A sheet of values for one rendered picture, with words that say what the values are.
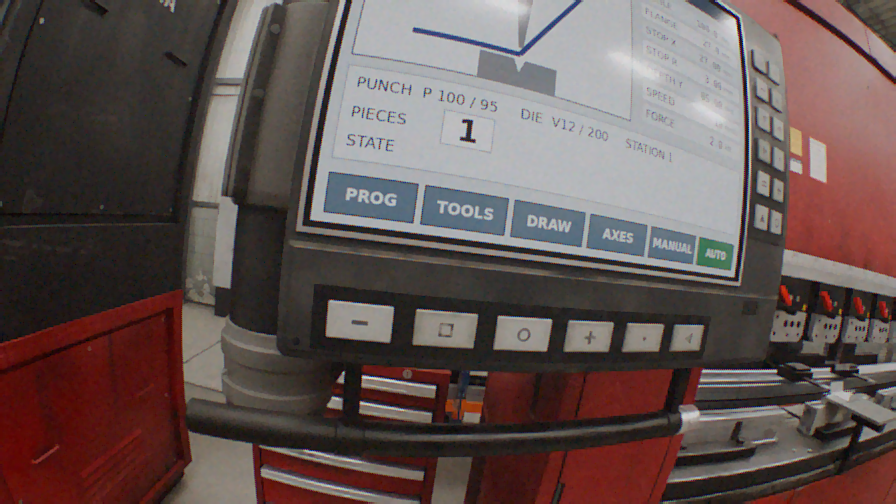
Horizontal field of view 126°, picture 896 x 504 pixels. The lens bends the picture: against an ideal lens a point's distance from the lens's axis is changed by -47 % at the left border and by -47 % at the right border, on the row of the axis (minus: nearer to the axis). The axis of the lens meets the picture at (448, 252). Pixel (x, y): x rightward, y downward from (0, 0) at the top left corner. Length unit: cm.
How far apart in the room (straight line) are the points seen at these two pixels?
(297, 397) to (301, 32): 32
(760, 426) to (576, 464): 68
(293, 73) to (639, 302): 33
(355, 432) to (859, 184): 142
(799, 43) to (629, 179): 113
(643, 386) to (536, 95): 52
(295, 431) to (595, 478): 55
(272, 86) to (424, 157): 18
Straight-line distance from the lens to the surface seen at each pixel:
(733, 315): 41
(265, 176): 36
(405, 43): 26
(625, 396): 69
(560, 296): 28
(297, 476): 121
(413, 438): 30
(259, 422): 30
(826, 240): 128
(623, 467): 76
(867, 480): 188
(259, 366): 38
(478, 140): 26
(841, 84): 151
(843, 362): 154
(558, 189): 27
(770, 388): 163
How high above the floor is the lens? 133
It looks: 3 degrees down
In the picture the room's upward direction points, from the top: 8 degrees clockwise
